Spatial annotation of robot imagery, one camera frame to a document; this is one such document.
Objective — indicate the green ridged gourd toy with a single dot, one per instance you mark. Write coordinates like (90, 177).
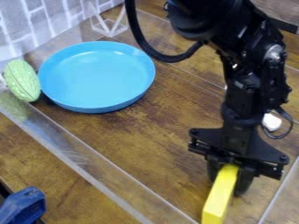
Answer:
(21, 80)

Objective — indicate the white and blue fish toy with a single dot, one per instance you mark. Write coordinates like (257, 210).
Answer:
(271, 122)

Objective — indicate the yellow butter brick toy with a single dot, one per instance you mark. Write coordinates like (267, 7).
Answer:
(220, 193)

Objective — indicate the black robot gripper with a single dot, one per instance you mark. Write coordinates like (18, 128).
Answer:
(244, 152)

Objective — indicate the blue round tray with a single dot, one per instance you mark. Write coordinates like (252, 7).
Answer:
(96, 77)

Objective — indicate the clear acrylic enclosure wall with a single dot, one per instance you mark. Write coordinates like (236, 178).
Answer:
(130, 151)

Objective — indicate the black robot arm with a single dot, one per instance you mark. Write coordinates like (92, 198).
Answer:
(248, 43)

